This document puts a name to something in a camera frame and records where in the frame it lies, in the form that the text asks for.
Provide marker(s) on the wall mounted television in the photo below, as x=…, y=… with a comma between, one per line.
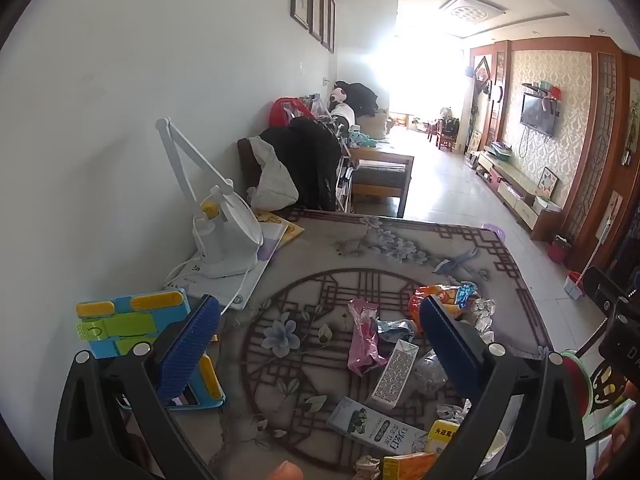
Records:
x=539, y=115

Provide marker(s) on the orange cardboard box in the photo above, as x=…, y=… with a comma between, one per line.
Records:
x=407, y=467

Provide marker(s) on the brown wooden chair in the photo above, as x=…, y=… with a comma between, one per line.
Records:
x=245, y=160

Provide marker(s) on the square ceiling light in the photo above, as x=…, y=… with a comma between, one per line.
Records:
x=470, y=9

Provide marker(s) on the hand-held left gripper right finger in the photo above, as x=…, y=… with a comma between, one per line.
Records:
x=450, y=340

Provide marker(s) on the black and white plush toy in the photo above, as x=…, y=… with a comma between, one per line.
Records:
x=340, y=107

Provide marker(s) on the small wall shelf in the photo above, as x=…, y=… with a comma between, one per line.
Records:
x=542, y=91

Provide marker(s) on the printed paper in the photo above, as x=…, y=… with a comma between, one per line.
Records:
x=481, y=312

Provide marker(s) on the clear crumpled plastic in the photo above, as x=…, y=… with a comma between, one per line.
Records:
x=429, y=375

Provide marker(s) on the red trash bin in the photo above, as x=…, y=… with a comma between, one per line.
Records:
x=560, y=250

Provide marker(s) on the white paper cup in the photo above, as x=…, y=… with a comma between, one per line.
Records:
x=495, y=446

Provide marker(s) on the teal and white box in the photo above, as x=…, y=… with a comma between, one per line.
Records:
x=370, y=425

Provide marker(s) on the white folding desk lamp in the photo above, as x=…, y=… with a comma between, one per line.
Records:
x=235, y=230

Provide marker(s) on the orange snack bag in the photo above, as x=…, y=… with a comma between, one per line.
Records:
x=445, y=294

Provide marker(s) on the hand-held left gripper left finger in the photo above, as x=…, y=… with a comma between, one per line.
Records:
x=187, y=350

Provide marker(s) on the framed geometric picture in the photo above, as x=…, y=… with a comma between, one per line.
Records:
x=549, y=182

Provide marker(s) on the pink plastic wrapper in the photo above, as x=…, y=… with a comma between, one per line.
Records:
x=362, y=345

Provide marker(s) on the wooden sofa bench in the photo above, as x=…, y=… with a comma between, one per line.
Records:
x=380, y=175

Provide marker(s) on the white booklet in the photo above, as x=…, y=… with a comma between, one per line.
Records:
x=200, y=285

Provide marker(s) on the person's right hand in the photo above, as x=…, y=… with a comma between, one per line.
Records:
x=625, y=435

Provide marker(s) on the person's left hand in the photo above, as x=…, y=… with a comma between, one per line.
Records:
x=285, y=471

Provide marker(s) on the yellow picture book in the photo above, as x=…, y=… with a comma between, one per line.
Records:
x=287, y=227

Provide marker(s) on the red bag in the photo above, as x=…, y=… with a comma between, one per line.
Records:
x=280, y=110

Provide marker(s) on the black jacket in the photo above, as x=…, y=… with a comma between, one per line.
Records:
x=305, y=160

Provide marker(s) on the crumpled silver blue wrapper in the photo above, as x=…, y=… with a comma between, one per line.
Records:
x=395, y=330

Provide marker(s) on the long white carton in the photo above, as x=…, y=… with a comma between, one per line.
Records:
x=395, y=375

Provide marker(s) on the red basin with green rim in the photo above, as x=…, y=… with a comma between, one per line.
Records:
x=580, y=385

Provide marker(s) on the purple plastic stool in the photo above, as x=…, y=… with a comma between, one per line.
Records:
x=492, y=232

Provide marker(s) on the long television cabinet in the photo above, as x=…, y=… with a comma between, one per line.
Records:
x=520, y=190

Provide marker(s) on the white padded cloth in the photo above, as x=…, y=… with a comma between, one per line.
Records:
x=272, y=180

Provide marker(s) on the white book rack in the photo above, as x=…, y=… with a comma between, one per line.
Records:
x=345, y=185

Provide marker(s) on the yellow medicine box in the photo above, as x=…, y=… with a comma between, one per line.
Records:
x=442, y=435

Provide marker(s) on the crumpled white blue tissue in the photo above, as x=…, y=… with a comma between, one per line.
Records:
x=452, y=412

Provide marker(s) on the blue yellow green folding stand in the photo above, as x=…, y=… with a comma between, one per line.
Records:
x=125, y=320

